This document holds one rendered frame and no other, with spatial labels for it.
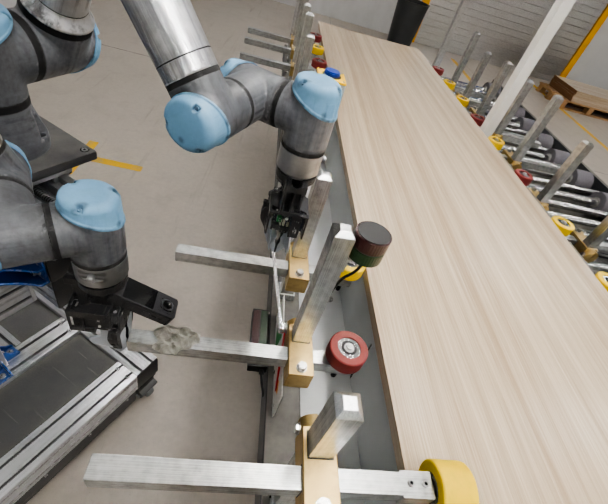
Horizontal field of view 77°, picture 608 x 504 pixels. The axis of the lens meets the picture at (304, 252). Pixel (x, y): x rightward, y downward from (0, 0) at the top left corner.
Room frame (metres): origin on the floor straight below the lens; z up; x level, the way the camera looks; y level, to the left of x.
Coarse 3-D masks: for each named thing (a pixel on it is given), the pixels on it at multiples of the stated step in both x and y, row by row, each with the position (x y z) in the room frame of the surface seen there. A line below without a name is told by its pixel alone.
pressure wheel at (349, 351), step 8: (336, 336) 0.48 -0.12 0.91; (344, 336) 0.48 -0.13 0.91; (352, 336) 0.49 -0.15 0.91; (328, 344) 0.46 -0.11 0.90; (336, 344) 0.46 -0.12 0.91; (344, 344) 0.47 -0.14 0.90; (352, 344) 0.47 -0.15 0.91; (360, 344) 0.48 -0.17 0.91; (328, 352) 0.44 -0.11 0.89; (336, 352) 0.44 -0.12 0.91; (344, 352) 0.45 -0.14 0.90; (352, 352) 0.45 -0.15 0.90; (360, 352) 0.46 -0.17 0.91; (328, 360) 0.44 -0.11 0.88; (336, 360) 0.43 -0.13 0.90; (344, 360) 0.43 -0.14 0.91; (352, 360) 0.43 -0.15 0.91; (360, 360) 0.44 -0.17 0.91; (336, 368) 0.42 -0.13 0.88; (344, 368) 0.42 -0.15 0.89; (352, 368) 0.42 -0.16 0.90; (360, 368) 0.44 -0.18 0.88
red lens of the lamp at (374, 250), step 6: (360, 222) 0.51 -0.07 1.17; (390, 234) 0.50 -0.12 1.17; (360, 240) 0.47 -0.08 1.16; (390, 240) 0.49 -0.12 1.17; (360, 246) 0.46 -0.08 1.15; (366, 246) 0.46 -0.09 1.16; (372, 246) 0.46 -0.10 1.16; (378, 246) 0.46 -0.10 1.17; (384, 246) 0.47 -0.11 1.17; (366, 252) 0.46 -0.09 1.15; (372, 252) 0.46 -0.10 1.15; (378, 252) 0.46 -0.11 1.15; (384, 252) 0.47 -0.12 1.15
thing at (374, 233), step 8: (360, 224) 0.50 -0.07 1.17; (368, 224) 0.51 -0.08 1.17; (376, 224) 0.51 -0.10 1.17; (360, 232) 0.48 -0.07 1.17; (368, 232) 0.48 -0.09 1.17; (376, 232) 0.49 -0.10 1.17; (384, 232) 0.50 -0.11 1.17; (368, 240) 0.47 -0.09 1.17; (376, 240) 0.47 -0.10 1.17; (384, 240) 0.48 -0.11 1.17; (352, 272) 0.49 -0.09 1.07
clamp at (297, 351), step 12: (288, 324) 0.50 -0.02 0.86; (288, 336) 0.47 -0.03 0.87; (288, 348) 0.44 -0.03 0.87; (300, 348) 0.45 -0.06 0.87; (312, 348) 0.46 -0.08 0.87; (288, 360) 0.41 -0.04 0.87; (300, 360) 0.42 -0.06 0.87; (312, 360) 0.43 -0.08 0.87; (288, 372) 0.39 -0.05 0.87; (312, 372) 0.40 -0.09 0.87; (288, 384) 0.39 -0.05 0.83; (300, 384) 0.39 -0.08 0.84
